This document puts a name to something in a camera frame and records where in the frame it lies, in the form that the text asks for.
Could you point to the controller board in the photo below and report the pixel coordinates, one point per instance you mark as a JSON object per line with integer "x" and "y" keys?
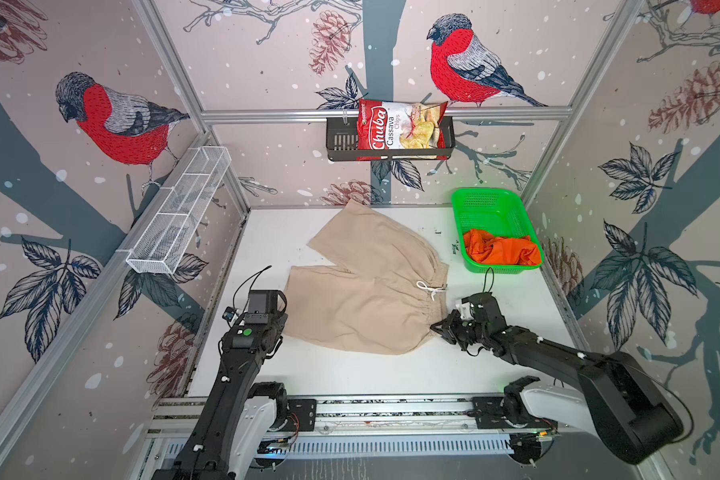
{"x": 271, "y": 453}
{"x": 529, "y": 448}

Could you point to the right controller board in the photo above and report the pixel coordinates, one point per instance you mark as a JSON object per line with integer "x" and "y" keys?
{"x": 529, "y": 448}

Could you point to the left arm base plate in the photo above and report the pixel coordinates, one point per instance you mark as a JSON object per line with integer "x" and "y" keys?
{"x": 295, "y": 415}

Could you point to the white wire mesh shelf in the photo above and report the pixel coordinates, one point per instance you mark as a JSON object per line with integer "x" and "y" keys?
{"x": 168, "y": 235}

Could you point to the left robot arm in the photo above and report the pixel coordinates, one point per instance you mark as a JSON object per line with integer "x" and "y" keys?
{"x": 237, "y": 412}

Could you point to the green plastic basket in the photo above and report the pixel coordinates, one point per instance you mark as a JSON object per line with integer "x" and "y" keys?
{"x": 497, "y": 211}

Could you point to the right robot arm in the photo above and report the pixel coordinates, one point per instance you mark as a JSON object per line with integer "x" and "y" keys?
{"x": 607, "y": 396}

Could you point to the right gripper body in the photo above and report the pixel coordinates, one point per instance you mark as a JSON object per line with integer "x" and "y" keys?
{"x": 479, "y": 332}

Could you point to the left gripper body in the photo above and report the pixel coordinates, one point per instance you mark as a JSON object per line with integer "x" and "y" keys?
{"x": 277, "y": 327}

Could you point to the left controller board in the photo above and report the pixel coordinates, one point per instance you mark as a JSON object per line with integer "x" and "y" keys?
{"x": 271, "y": 453}

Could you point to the aluminium mounting rail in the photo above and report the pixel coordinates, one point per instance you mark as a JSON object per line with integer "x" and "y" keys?
{"x": 417, "y": 414}

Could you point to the red cassava chips bag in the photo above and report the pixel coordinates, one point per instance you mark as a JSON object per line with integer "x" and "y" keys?
{"x": 394, "y": 126}

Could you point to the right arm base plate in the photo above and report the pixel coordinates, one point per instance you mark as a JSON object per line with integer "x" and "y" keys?
{"x": 489, "y": 414}

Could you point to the black wall basket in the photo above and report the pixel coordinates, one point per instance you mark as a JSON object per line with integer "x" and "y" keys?
{"x": 342, "y": 142}

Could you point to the orange shorts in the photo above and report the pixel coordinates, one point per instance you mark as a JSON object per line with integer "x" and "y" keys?
{"x": 484, "y": 248}

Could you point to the beige shorts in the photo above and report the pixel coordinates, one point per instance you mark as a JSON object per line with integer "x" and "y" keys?
{"x": 381, "y": 293}

